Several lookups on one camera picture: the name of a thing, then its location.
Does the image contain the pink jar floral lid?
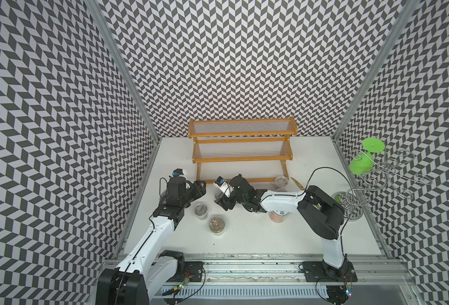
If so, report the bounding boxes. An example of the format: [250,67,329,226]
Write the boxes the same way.
[268,211,288,223]

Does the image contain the silver wire cup rack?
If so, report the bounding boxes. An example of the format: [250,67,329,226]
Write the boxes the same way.
[333,150,433,221]

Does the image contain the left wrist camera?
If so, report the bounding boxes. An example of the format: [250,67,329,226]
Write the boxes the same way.
[172,169,187,177]

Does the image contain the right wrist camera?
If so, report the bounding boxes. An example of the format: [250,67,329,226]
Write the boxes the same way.
[213,176,232,198]

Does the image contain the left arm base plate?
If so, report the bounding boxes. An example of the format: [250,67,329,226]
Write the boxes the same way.
[167,261,204,283]

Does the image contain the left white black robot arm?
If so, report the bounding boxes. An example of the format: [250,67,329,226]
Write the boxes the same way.
[95,175,206,304]

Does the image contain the lilac stacked bowls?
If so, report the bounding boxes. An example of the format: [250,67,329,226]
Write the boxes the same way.
[160,190,167,202]

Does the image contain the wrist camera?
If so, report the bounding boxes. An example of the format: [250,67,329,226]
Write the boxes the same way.
[172,169,187,177]
[213,176,232,198]

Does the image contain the orange wooden tiered shelf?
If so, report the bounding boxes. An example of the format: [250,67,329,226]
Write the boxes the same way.
[188,117,298,180]

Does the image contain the clear seed container front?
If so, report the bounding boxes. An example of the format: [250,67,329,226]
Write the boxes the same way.
[208,216,227,236]

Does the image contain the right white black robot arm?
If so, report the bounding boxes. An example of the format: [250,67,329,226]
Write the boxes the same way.
[213,174,357,283]

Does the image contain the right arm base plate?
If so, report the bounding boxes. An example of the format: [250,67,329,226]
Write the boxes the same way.
[299,260,358,284]

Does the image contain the aluminium front rail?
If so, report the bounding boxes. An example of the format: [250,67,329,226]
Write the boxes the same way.
[184,254,415,285]

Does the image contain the green plastic goblet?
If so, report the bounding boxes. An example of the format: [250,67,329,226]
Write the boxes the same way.
[349,137,385,175]

